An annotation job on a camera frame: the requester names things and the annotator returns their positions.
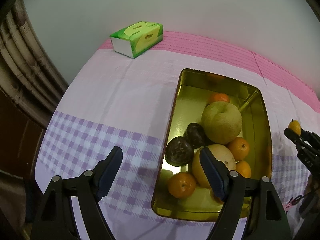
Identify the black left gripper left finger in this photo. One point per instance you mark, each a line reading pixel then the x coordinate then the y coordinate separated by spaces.
pixel 55 217

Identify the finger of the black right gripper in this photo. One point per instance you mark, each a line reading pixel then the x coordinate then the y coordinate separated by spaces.
pixel 311 138
pixel 297 139

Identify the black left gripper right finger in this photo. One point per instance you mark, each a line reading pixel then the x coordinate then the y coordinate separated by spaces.
pixel 266 219

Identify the yellow orange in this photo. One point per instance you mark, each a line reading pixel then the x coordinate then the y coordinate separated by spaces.
pixel 294 125
pixel 239 148

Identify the small orange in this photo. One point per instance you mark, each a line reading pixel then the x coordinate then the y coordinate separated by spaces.
pixel 243 168

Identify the pale yellow pear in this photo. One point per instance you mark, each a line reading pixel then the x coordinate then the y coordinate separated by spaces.
pixel 221 153

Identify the large green pomelo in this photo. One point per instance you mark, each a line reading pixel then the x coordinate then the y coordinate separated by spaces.
pixel 221 121

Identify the deep orange mandarin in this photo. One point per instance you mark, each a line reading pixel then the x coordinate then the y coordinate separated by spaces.
pixel 181 185

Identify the dark passion fruit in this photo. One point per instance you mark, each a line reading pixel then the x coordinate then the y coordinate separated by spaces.
pixel 179 152
pixel 195 135

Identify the operator right hand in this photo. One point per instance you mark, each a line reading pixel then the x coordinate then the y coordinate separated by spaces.
pixel 312 185

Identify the black scissors pink tie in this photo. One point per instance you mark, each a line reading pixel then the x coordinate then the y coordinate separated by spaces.
pixel 293 201

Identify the gold red toffee tin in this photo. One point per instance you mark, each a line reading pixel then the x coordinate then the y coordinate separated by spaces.
pixel 193 91

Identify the pink purple checked tablecloth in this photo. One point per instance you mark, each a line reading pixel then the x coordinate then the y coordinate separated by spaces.
pixel 119 101

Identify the ribbed grey radiator pipes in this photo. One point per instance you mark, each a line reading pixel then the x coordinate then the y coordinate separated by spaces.
pixel 28 76

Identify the green tissue pack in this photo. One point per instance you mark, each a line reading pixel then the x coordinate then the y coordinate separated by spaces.
pixel 137 38

